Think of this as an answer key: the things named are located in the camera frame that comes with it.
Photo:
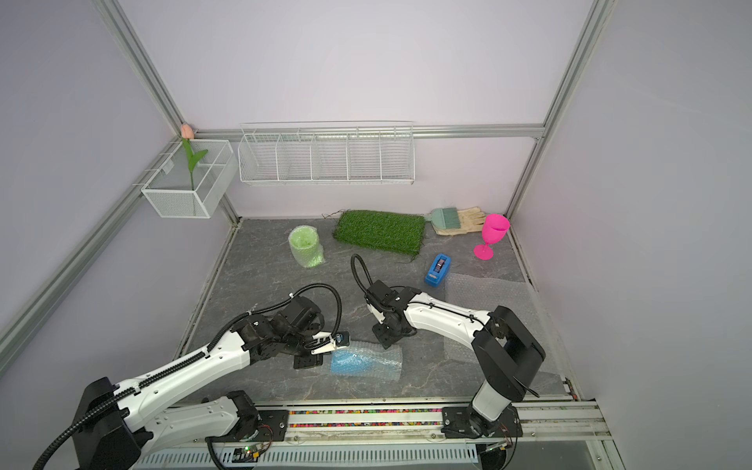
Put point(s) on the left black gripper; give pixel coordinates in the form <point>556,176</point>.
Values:
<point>306,361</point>

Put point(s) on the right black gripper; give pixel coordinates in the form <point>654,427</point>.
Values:
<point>380,337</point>

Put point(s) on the blue plastic wine glass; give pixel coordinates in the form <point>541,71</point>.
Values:
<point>348,363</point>

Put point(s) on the blue tape dispenser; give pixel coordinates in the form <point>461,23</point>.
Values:
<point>438,270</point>

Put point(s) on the bubble wrap sheet stack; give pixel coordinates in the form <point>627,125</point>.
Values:
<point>485,294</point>

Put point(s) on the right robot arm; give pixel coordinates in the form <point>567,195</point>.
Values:
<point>508,353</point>

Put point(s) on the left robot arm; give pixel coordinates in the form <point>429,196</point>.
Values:
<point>117,424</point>

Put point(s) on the pink plastic wine glass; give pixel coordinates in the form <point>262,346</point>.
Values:
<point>494,229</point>

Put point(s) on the green artificial grass mat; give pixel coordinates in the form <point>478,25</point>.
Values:
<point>381,231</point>

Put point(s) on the white vent grille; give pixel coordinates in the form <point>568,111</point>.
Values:
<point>313,457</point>

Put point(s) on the beige work glove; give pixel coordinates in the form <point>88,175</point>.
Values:
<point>452,222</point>

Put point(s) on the white mesh corner basket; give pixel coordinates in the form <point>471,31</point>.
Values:
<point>168,189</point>

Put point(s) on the artificial tulip flower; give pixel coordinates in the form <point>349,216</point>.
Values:
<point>193,158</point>

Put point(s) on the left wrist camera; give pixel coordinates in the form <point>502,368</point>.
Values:
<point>327,342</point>

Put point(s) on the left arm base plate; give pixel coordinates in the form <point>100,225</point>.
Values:
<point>265,426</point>

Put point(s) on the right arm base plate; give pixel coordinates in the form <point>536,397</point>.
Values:
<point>465,422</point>

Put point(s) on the white wire wall basket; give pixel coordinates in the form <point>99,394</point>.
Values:
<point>327,152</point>

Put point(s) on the aluminium front rail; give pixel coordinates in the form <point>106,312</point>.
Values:
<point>358,423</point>

